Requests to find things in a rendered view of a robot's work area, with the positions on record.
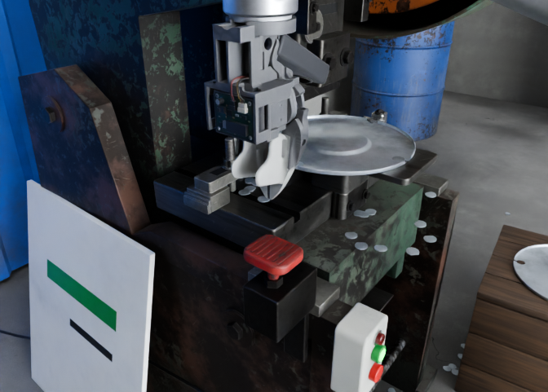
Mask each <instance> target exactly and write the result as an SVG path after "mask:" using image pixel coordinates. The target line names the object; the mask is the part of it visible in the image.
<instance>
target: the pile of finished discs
mask: <svg viewBox="0 0 548 392"><path fill-rule="evenodd" d="M514 260H515V261H513V267H514V270H515V274H516V275H517V276H518V278H519V279H520V281H521V282H522V283H523V284H524V285H525V286H526V287H527V288H529V289H530V290H531V291H533V292H534V293H535V294H536V295H538V296H539V297H542V298H544V299H545V300H547V301H548V244H537V245H532V246H529V247H527V248H524V249H521V250H520V251H519V252H518V253H517V254H516V255H515V259H514ZM517 260H520V261H523V262H525V264H524V265H521V264H518V263H517V262H516V261H517Z"/></svg>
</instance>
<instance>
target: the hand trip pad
mask: <svg viewBox="0 0 548 392"><path fill-rule="evenodd" d="M243 257H244V259H245V261H246V262H248V263H249V264H251V265H253V266H256V267H257V268H260V269H262V270H264V271H266V272H267V277H268V279H270V280H277V279H278V278H279V275H284V274H286V273H288V272H289V271H291V270H292V269H293V268H294V267H296V266H297V265H298V264H299V263H300V262H301V261H302V260H303V250H302V248H301V247H299V246H298V245H296V244H293V243H291V242H289V241H287V240H283V239H281V238H279V237H277V236H273V235H267V234H266V235H265V236H261V237H259V238H258V239H257V240H255V241H254V242H252V243H251V244H249V245H247V246H246V247H245V248H244V252H243Z"/></svg>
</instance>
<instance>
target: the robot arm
mask: <svg viewBox="0 0 548 392"><path fill-rule="evenodd" d="M490 1H493V2H495V3H497V4H500V5H502V6H504V7H506V8H509V9H511V10H512V11H516V12H518V13H520V14H521V15H525V16H527V17H528V18H531V19H533V20H535V21H538V22H540V23H542V24H545V25H547V26H548V0H490ZM297 11H298V0H223V12H224V13H225V14H227V15H228V16H226V22H225V23H220V24H213V38H214V66H215V80H212V81H207V82H204V83H205V107H206V120H207V130H212V129H214V128H216V132H217V133H220V134H225V135H227V136H230V137H233V138H235V139H240V140H242V141H243V148H242V151H241V153H240V154H239V156H238V157H237V158H236V159H235V160H234V162H233V163H232V167H231V171H232V175H233V177H235V178H248V177H255V183H256V185H257V186H259V187H260V188H261V190H262V192H263V194H264V195H265V197H266V198H268V199H270V200H272V199H274V198H275V197H277V196H278V195H279V194H280V193H281V191H282V190H283V189H284V187H285V185H286V184H287V182H288V181H289V179H290V177H291V175H292V173H293V172H294V169H295V167H296V165H297V164H298V163H299V161H300V158H301V156H302V154H303V151H304V149H305V147H306V145H307V140H308V134H309V127H308V120H307V115H308V112H309V109H308V108H305V103H304V98H303V93H305V90H304V89H303V87H302V86H301V85H300V84H299V83H302V84H307V83H313V82H315V83H320V84H325V82H326V79H327V76H328V73H329V65H328V64H327V63H326V62H324V61H323V60H322V59H320V58H318V57H317V56H316V55H314V54H313V53H311V52H310V51H309V50H308V49H306V48H305V47H303V46H302V45H300V44H299V43H298V42H296V41H295V40H294V39H293V38H291V37H290V36H288V35H287V34H288V33H293V32H295V31H296V16H294V14H295V13H296V12H297ZM210 95H214V110H215V117H213V118H211V115H210ZM280 131H282V132H281V133H279V132H280Z"/></svg>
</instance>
